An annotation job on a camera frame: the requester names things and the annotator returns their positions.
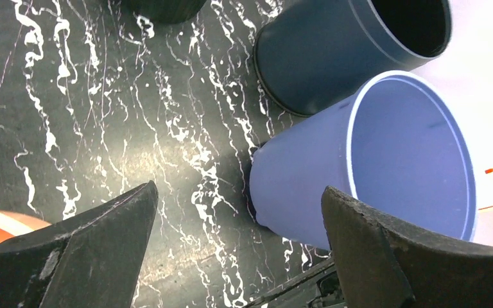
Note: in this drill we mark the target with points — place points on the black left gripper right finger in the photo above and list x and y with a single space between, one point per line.
384 261

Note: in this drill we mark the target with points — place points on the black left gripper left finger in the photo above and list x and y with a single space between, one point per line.
92 259

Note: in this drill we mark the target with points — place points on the light blue plastic bucket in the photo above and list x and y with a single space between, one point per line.
393 145

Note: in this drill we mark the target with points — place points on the dark navy plastic bucket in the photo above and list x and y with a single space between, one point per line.
316 53

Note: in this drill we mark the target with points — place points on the black ribbed plastic bucket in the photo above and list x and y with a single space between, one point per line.
166 11

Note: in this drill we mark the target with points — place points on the white orange lidded bin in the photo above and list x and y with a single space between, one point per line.
464 75

